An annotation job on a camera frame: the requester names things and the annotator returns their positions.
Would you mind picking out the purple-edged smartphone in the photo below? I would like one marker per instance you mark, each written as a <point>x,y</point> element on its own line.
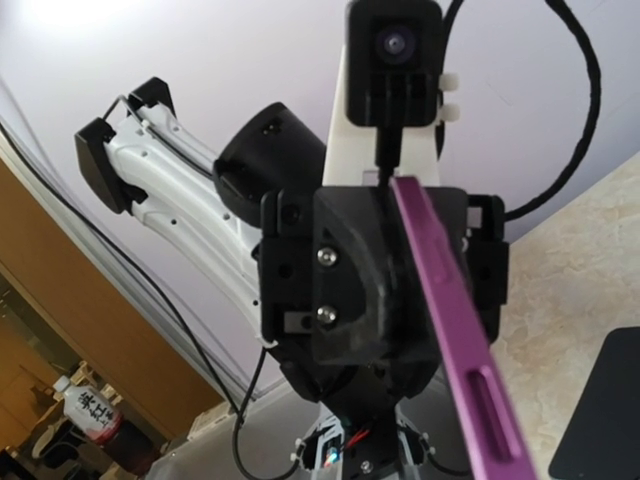
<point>494,442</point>

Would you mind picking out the black phone case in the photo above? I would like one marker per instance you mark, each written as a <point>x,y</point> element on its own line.
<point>601,440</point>

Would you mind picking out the red-label plastic bottle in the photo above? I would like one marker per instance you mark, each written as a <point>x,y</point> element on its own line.
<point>89,410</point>

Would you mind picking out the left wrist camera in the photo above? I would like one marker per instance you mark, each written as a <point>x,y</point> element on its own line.
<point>394,54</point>

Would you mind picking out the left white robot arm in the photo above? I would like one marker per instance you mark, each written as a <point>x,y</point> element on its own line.
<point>207,206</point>

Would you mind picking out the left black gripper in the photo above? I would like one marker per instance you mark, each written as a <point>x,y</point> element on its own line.
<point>342,305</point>

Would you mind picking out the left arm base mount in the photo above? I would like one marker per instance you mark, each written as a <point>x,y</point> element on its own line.
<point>389,448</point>

